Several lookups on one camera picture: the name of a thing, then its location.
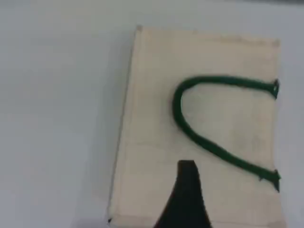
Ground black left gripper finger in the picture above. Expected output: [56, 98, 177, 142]
[153, 160, 212, 228]

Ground white handbag with green handles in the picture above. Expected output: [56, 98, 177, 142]
[105, 25, 289, 228]

